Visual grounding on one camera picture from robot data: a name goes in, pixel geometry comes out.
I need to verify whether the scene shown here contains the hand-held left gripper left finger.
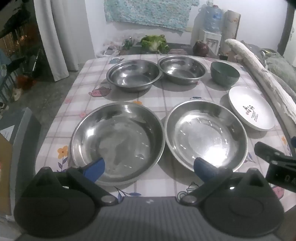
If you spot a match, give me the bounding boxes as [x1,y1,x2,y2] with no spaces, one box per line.
[33,158,118,207]

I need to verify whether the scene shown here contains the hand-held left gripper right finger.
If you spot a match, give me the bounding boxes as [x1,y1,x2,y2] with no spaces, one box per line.
[179,157,271,207]

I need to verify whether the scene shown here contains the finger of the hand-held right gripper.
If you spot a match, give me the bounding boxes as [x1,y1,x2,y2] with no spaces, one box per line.
[254,141,296,164]

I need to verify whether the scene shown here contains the large stainless steel plate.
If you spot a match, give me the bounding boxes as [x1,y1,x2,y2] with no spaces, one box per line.
[165,100,248,173]
[70,102,166,186]

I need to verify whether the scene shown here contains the white printed ceramic plate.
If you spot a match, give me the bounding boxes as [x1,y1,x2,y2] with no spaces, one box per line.
[228,86,275,131]

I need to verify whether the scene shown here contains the dark green ribbed bowl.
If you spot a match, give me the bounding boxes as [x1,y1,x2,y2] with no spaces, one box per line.
[210,61,240,87]

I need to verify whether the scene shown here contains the stainless steel bowl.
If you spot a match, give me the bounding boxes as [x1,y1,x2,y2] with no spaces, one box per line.
[106,60,162,93]
[157,56,207,86]

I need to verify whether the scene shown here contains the grey plastic panel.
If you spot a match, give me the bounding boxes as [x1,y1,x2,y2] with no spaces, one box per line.
[10,107,42,176]

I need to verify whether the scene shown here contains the checked floral tablecloth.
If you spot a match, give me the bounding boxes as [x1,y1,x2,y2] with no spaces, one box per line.
[35,54,293,212]

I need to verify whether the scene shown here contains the white fringed towel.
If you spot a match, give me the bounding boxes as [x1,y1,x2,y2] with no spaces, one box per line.
[225,38,296,122]

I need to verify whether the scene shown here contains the green patterned pillow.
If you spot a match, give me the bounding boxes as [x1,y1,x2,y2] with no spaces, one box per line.
[261,49,296,87]

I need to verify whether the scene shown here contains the cardboard box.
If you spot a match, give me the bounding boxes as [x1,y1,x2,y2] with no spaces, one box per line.
[0,133,13,216]

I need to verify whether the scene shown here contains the clear plastic bag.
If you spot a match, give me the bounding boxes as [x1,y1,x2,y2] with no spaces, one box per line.
[97,35,130,58]

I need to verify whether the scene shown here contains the dark side table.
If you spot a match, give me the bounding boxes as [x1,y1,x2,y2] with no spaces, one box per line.
[120,42,222,56]

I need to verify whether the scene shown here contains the white water dispenser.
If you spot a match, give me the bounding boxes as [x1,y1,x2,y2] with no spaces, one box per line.
[199,29,223,55]

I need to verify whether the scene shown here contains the patterned paper roll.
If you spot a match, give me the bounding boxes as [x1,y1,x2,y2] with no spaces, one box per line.
[221,10,241,55]

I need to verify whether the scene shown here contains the green napa cabbage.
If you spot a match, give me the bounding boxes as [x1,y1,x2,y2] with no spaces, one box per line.
[140,35,170,52]

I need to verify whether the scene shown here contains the white curtain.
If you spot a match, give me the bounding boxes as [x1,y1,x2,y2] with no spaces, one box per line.
[33,0,97,81]

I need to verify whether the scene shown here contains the clear water bottle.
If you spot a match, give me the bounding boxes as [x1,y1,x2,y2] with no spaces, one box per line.
[202,4,224,33]

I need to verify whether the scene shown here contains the blue patterned wall cloth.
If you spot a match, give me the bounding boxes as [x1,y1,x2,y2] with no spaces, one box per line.
[104,0,200,32]

